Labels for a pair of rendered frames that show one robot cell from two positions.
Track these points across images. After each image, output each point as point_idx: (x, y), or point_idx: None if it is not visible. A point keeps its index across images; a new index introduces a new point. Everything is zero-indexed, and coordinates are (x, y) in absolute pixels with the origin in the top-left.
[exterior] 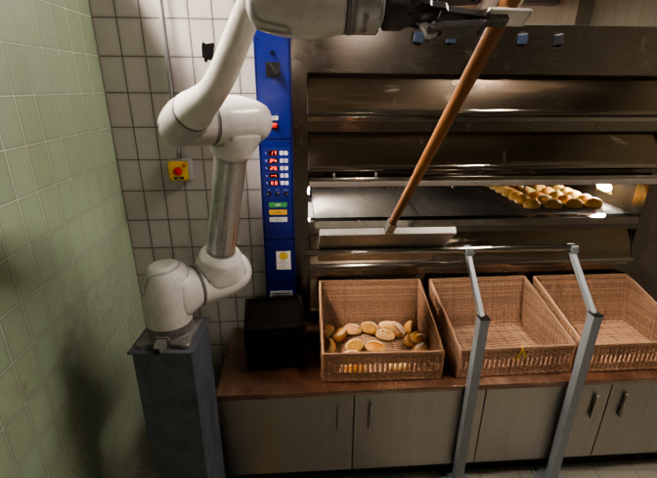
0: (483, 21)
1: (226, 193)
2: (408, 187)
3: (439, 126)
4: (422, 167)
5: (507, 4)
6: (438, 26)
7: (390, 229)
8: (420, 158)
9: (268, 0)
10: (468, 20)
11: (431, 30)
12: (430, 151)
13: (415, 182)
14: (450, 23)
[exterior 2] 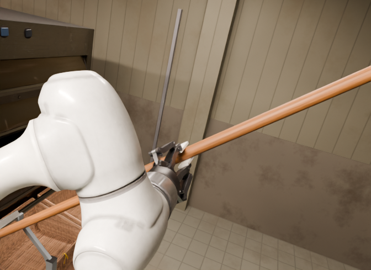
0: (191, 176)
1: None
2: (25, 226)
3: None
4: (55, 215)
5: (191, 157)
6: (186, 194)
7: None
8: (56, 211)
9: (142, 269)
10: (188, 178)
11: (186, 200)
12: (73, 207)
13: (37, 222)
14: (186, 188)
